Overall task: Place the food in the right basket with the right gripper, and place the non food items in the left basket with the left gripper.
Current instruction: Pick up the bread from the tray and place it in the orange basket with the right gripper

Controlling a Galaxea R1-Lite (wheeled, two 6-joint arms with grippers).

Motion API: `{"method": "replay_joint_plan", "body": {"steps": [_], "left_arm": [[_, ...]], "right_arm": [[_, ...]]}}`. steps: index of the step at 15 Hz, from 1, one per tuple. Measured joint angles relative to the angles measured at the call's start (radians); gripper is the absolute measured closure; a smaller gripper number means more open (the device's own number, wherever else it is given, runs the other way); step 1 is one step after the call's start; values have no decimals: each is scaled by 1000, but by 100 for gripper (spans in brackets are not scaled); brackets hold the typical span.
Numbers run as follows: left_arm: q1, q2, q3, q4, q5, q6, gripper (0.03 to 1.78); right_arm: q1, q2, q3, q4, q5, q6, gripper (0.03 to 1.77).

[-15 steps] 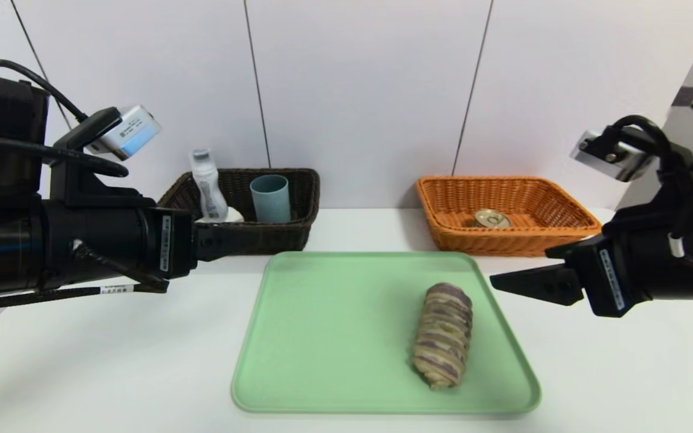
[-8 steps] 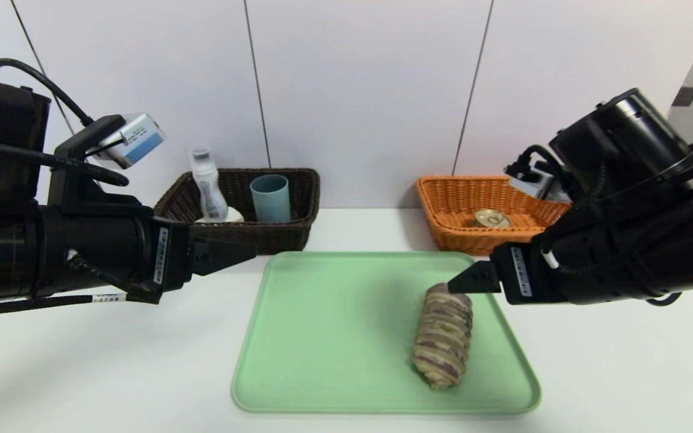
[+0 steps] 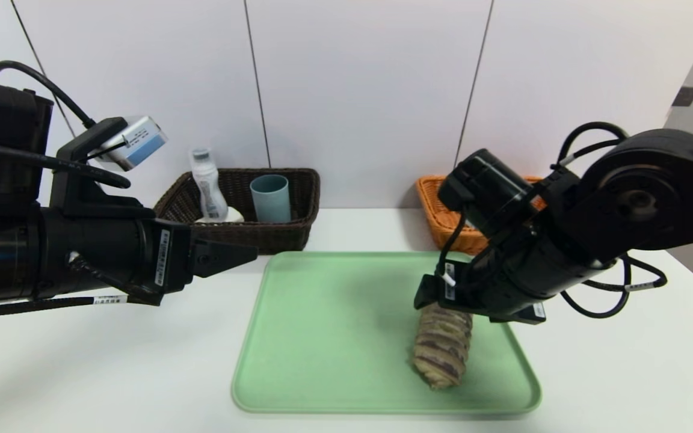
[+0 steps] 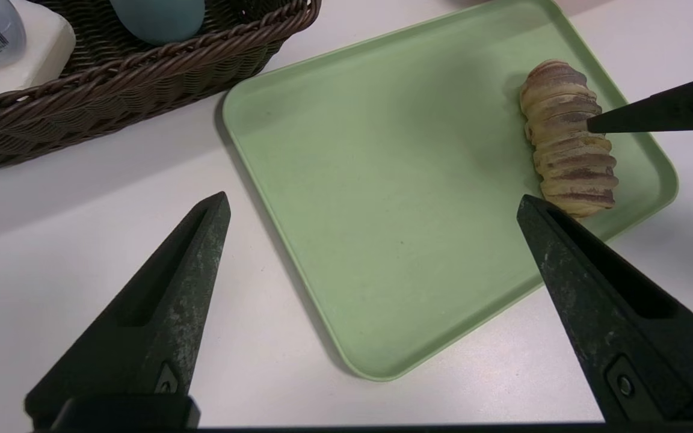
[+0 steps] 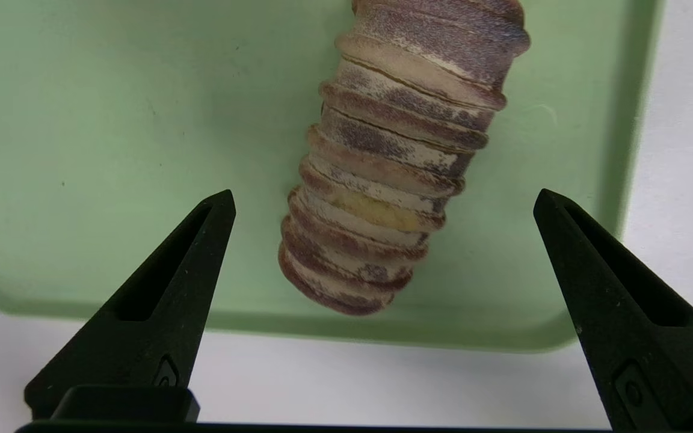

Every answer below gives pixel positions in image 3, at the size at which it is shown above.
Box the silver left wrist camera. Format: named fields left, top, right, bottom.
left=97, top=115, right=168, bottom=173

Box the light green plastic tray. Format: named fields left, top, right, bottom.
left=230, top=251, right=542, bottom=414

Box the blue-grey plastic cup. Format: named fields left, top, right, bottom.
left=250, top=174, right=292, bottom=224

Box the white bottle with clear cap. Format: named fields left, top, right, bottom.
left=189, top=148, right=229, bottom=221

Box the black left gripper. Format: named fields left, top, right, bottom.
left=78, top=217, right=259, bottom=306

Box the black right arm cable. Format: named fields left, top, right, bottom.
left=554, top=121, right=668, bottom=319

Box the white soap bar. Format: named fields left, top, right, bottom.
left=195, top=207, right=245, bottom=224

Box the striped purple bread roll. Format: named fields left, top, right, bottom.
left=410, top=302, right=473, bottom=390

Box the orange wicker basket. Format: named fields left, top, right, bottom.
left=416, top=175, right=544, bottom=256

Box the dark brown wicker basket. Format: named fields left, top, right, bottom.
left=154, top=168, right=321, bottom=255

